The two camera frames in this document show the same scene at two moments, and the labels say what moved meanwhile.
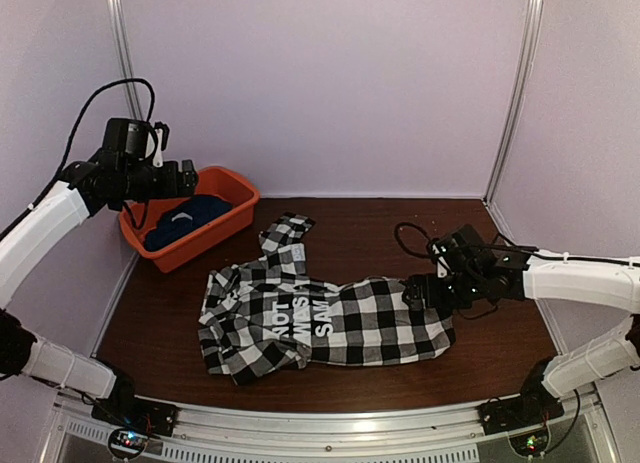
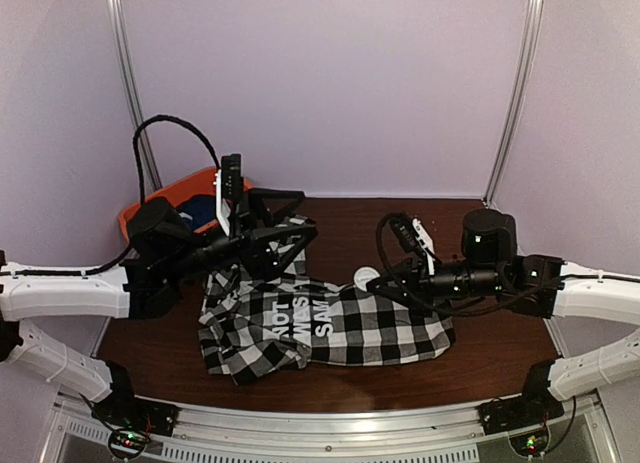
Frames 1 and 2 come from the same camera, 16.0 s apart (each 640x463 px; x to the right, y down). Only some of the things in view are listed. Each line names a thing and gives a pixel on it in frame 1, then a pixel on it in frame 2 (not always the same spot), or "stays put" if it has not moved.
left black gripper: [171, 188] → [253, 246]
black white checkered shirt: [269, 318] stays put
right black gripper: [414, 287] → [413, 273]
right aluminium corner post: [535, 6] stays put
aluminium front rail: [225, 435] stays put
